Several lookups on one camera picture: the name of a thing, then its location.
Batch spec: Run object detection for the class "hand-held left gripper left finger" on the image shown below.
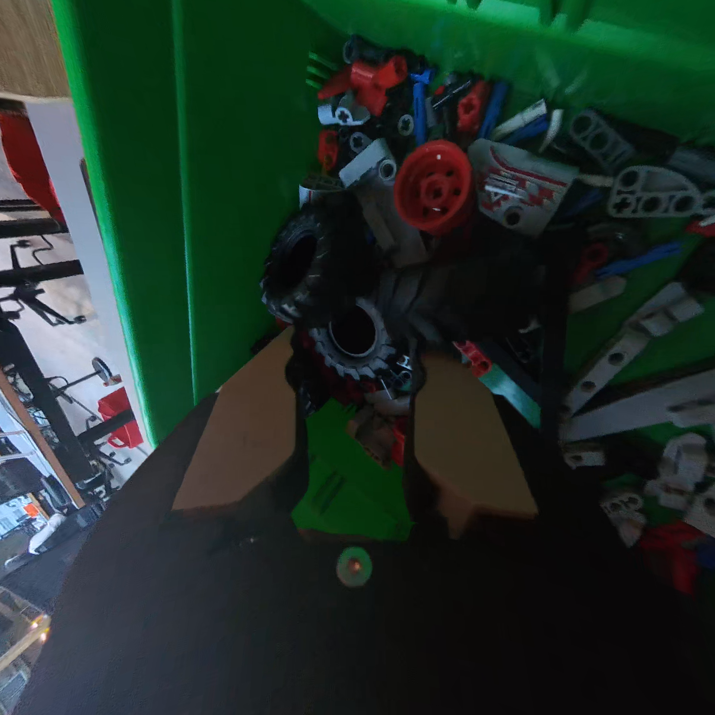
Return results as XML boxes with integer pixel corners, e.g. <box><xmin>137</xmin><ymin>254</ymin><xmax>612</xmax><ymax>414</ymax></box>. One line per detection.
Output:
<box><xmin>172</xmin><ymin>328</ymin><xmax>309</xmax><ymax>520</ymax></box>

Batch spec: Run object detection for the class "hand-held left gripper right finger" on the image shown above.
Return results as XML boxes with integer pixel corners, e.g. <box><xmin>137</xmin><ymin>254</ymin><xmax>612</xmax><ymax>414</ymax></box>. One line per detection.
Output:
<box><xmin>403</xmin><ymin>355</ymin><xmax>538</xmax><ymax>538</ymax></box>

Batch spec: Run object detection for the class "black lego tyre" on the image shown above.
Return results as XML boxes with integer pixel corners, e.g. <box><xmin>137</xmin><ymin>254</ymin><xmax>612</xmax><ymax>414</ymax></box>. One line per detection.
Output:
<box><xmin>260</xmin><ymin>209</ymin><xmax>336</xmax><ymax>322</ymax></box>
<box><xmin>307</xmin><ymin>299</ymin><xmax>406</xmax><ymax>381</ymax></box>

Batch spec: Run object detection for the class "pile of lego pieces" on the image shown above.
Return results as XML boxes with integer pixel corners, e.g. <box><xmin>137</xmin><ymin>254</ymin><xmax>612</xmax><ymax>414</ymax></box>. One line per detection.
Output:
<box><xmin>263</xmin><ymin>34</ymin><xmax>715</xmax><ymax>598</ymax></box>

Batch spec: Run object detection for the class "green plastic bin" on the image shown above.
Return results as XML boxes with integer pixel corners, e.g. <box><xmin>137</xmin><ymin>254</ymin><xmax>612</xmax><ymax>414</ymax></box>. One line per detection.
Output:
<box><xmin>53</xmin><ymin>0</ymin><xmax>715</xmax><ymax>543</ymax></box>

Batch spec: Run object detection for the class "white printed lego panel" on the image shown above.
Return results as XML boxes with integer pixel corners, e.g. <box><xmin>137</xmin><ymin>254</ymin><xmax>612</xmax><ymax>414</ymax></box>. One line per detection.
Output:
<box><xmin>468</xmin><ymin>139</ymin><xmax>579</xmax><ymax>238</ymax></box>

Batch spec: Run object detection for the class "small red lego wheel rim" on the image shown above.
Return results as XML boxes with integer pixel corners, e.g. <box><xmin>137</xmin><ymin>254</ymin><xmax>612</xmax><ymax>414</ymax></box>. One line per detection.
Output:
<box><xmin>393</xmin><ymin>140</ymin><xmax>474</xmax><ymax>232</ymax></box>

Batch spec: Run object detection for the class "grey rounded lego liftarm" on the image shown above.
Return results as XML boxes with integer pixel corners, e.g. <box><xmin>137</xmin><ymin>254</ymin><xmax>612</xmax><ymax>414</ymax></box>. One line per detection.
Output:
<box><xmin>608</xmin><ymin>166</ymin><xmax>707</xmax><ymax>219</ymax></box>

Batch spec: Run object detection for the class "red plastic container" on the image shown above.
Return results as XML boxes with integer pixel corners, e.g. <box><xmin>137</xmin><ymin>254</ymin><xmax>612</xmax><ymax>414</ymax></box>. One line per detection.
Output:
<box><xmin>98</xmin><ymin>387</ymin><xmax>144</xmax><ymax>449</ymax></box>

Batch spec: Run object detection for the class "black metal stand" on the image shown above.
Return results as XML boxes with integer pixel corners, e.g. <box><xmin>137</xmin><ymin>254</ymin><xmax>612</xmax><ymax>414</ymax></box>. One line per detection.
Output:
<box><xmin>0</xmin><ymin>215</ymin><xmax>87</xmax><ymax>327</ymax></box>

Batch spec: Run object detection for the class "red cloth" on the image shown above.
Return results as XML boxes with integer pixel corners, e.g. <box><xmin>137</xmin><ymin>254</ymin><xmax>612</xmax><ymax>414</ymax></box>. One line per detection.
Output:
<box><xmin>0</xmin><ymin>109</ymin><xmax>65</xmax><ymax>224</ymax></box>

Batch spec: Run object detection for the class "wooden panel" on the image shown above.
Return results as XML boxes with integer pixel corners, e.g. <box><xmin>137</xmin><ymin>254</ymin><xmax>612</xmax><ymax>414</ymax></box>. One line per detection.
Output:
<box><xmin>0</xmin><ymin>0</ymin><xmax>70</xmax><ymax>100</ymax></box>

